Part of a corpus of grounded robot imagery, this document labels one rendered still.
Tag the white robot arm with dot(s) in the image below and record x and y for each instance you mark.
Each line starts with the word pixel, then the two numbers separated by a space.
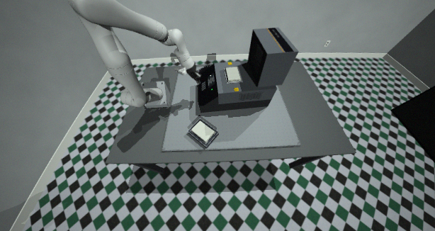
pixel 110 13

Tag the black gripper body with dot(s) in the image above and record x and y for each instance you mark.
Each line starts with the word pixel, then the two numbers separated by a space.
pixel 192 70

